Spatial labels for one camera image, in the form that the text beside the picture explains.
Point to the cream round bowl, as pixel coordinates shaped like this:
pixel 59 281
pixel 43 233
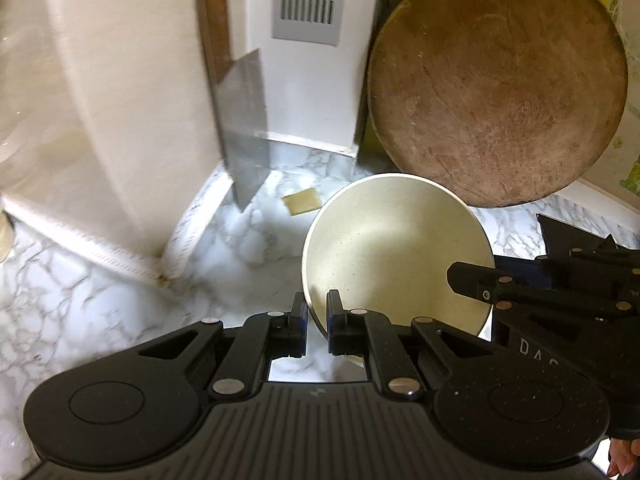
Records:
pixel 395 245

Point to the person's right hand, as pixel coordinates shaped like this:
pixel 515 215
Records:
pixel 624 457

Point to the round wooden cutting board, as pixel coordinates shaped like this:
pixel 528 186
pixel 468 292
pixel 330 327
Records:
pixel 500 80

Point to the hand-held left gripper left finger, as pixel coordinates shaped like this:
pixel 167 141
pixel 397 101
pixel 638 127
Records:
pixel 300 327

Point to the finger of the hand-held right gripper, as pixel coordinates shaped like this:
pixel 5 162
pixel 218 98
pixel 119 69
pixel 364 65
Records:
pixel 525 290
pixel 590 262

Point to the yellow flat scrap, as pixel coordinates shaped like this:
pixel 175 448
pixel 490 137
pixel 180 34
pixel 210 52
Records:
pixel 301 202

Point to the grey vent grille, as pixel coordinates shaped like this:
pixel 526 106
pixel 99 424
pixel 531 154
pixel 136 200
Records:
pixel 309 0

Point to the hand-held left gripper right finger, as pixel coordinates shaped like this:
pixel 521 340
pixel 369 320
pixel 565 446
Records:
pixel 331 327

